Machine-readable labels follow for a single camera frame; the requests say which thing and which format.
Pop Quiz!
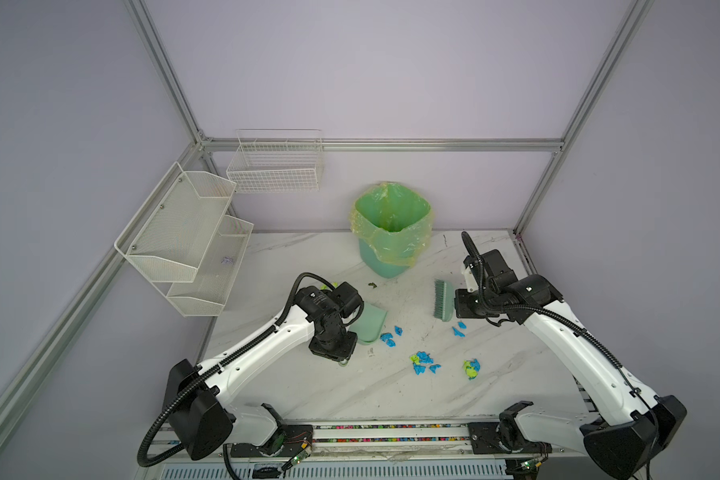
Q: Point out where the blue green scrap cluster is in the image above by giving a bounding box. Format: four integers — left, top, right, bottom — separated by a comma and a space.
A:
410, 351, 441, 375

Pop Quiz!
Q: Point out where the yellow-green bin liner bag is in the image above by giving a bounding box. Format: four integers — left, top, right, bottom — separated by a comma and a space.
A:
350, 181, 434, 268

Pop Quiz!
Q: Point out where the green hand brush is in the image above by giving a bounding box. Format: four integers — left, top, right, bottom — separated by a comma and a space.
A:
433, 279, 455, 322

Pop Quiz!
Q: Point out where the aluminium frame post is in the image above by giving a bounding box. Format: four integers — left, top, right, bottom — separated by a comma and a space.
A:
124, 0, 205, 145

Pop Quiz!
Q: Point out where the green plastic dustpan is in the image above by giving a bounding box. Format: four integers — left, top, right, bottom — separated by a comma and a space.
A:
347, 302, 388, 346

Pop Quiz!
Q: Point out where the green trash bin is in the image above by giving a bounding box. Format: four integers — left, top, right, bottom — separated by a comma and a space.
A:
351, 181, 434, 280

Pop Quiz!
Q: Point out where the white mesh wall shelf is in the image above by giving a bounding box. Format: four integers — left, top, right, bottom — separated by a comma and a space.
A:
114, 163, 254, 317

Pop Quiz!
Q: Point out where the white wire wall basket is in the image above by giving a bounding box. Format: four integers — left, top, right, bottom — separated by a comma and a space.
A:
226, 129, 324, 194

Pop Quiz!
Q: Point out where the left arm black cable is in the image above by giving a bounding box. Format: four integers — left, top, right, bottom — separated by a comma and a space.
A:
136, 272, 337, 469

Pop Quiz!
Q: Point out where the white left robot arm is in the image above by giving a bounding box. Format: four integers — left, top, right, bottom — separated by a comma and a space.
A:
137, 282, 364, 467

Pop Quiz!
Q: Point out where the green blue scrap ball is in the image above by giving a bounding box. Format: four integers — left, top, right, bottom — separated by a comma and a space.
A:
463, 359, 481, 380

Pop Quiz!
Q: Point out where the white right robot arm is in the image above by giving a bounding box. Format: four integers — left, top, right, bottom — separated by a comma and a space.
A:
454, 236, 687, 479

